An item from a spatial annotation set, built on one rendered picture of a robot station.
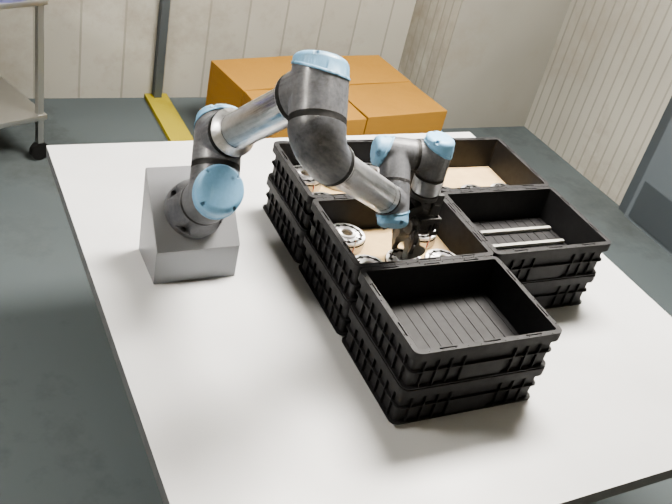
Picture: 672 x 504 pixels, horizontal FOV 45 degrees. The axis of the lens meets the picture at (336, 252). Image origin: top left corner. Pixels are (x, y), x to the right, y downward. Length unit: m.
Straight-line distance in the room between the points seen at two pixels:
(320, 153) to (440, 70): 3.26
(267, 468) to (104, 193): 1.06
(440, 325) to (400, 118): 2.16
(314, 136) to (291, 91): 0.11
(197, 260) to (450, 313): 0.65
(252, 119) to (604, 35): 3.37
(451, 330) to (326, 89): 0.71
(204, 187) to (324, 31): 3.03
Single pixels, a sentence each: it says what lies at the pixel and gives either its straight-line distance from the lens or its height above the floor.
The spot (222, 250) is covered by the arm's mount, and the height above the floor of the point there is 0.79.
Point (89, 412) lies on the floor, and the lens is 2.75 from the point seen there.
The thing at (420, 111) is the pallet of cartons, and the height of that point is 0.40.
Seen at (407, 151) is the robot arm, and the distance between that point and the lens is 1.94.
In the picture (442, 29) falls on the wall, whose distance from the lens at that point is 4.79.
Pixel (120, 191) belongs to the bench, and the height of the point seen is 0.70.
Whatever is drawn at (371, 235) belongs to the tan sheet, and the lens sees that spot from 2.23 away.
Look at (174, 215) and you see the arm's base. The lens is 2.04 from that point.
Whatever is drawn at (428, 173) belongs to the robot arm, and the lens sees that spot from 1.98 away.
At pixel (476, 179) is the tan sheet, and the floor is 0.83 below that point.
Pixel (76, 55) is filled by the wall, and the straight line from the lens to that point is 4.44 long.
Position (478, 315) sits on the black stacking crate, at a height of 0.83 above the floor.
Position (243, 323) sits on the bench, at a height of 0.70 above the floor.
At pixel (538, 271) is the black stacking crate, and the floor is 0.85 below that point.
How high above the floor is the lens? 2.02
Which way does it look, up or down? 34 degrees down
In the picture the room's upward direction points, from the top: 14 degrees clockwise
